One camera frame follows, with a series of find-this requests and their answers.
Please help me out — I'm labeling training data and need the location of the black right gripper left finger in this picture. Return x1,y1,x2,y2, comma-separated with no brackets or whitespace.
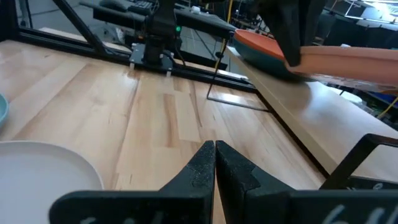
49,140,216,224

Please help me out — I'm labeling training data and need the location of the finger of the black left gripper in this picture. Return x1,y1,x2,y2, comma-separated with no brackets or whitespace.
257,0,302,68
300,0,327,48

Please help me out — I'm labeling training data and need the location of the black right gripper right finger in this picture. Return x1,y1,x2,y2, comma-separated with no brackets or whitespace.
215,140,398,224

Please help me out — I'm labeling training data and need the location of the orange plate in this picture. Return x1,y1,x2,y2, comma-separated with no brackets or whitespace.
233,29,285,62

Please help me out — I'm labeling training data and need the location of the dark teal plate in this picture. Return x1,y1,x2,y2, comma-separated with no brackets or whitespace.
233,39,312,82

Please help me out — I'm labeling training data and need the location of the terracotta brown plate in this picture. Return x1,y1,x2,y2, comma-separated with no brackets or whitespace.
285,45,398,87

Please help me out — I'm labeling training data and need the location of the grey plate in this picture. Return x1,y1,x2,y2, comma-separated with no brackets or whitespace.
0,140,105,224

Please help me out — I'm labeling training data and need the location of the light blue plate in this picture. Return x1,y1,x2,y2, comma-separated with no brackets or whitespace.
0,93,10,128

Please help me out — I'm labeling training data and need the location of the wooden shelf with black legs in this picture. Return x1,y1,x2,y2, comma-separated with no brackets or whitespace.
206,39,398,190

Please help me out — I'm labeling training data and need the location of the yellow cable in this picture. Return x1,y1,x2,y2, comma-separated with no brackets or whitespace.
214,0,234,69

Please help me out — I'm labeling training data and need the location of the black aluminium table frame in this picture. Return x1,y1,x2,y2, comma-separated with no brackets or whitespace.
0,0,259,93

